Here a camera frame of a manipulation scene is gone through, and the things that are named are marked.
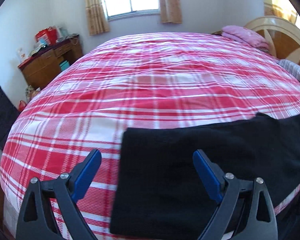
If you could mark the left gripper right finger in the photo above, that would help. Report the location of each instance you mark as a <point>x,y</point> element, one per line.
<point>257,217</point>

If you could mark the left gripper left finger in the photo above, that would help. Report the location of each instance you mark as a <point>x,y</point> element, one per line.
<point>36,219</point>

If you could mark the black pants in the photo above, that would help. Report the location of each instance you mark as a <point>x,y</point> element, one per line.
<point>167,188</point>

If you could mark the black chair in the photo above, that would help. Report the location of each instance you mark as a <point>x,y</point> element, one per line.
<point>8,116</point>

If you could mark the colourful bags on floor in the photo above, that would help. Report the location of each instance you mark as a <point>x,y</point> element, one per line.
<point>30,93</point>

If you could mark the striped pillow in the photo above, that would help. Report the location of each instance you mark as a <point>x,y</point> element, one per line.
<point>291,67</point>

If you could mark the brown wooden desk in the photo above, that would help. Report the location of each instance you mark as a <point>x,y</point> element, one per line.
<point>40,69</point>

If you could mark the red plaid bed cover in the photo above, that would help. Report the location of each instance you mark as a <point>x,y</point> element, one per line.
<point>158,80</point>

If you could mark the cream wooden headboard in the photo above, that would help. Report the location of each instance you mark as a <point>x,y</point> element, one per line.
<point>283,37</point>

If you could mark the pink folded blanket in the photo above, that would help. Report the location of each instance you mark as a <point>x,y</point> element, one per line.
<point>245,36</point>

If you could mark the red gift bag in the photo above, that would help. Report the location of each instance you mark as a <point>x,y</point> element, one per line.
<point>49,35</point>

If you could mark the beige left curtain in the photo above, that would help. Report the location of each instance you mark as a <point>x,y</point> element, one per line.
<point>96,17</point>

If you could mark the beige curtain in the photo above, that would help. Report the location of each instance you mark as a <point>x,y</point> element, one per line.
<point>170,11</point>
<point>96,17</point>

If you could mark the yellow side curtain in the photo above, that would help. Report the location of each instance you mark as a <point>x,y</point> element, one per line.
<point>280,8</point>

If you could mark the beige right curtain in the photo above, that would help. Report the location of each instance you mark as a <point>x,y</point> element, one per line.
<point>170,11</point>

